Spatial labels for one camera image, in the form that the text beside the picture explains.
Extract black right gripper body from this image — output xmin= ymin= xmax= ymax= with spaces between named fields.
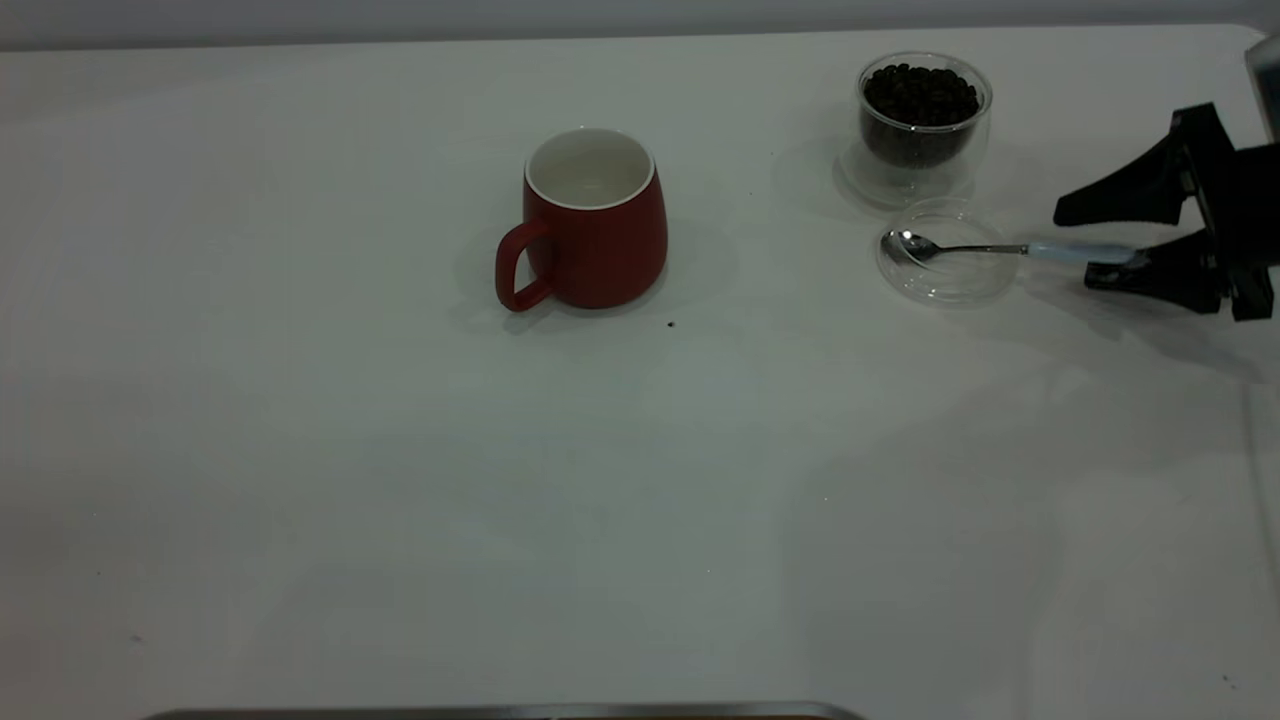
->
xmin=1195 ymin=142 xmax=1280 ymax=321

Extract red ceramic mug white inside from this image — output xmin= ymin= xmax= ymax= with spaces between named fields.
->
xmin=495 ymin=127 xmax=669 ymax=313

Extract metal spoon pale blue handle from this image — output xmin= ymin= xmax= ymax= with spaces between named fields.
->
xmin=880 ymin=229 xmax=1141 ymax=267

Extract clear glass jar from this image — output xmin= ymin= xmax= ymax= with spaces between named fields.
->
xmin=838 ymin=52 xmax=993 ymax=211

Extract clear glass lid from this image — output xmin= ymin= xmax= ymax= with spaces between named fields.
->
xmin=876 ymin=198 xmax=1021 ymax=306

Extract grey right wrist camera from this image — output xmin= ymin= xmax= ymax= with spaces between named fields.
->
xmin=1245 ymin=35 xmax=1280 ymax=141

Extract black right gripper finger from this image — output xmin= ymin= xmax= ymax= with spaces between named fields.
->
xmin=1053 ymin=102 xmax=1236 ymax=226
xmin=1085 ymin=230 xmax=1226 ymax=313

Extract dark coffee beans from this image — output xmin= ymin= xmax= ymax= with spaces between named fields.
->
xmin=862 ymin=64 xmax=981 ymax=169

